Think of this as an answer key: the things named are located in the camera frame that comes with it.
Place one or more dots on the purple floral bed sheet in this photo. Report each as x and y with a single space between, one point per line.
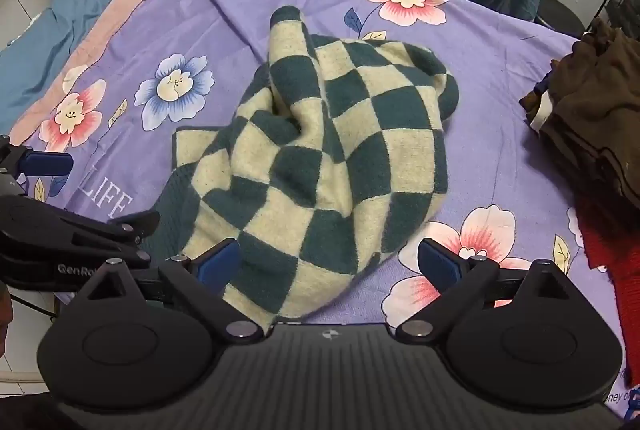
500 120

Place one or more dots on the blue duvet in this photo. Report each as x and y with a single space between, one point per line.
75 0

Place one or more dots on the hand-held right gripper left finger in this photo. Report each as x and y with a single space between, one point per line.
220 262

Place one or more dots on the pile of brown clothes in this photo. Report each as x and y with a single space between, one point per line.
595 120

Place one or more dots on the black round stool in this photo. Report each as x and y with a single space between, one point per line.
560 12

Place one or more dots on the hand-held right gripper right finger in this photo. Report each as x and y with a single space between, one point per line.
440 266

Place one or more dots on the red cloth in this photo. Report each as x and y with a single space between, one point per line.
617 270

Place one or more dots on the green cream checkered sweater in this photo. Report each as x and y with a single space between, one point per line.
325 150

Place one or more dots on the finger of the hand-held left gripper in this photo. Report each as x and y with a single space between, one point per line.
47 163
132 225

